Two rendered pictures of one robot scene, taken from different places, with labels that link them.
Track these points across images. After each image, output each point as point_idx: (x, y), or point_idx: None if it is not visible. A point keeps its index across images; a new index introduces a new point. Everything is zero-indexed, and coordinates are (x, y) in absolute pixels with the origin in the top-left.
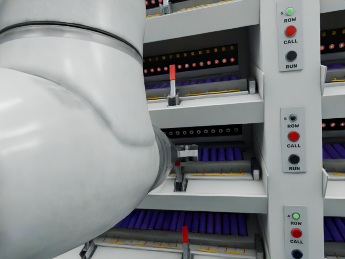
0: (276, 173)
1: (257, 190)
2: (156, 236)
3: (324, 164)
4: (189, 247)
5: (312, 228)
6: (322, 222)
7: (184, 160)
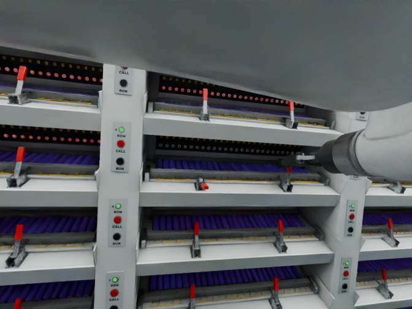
0: (346, 179)
1: (332, 191)
2: (249, 232)
3: None
4: (273, 238)
5: (358, 213)
6: (363, 209)
7: (303, 167)
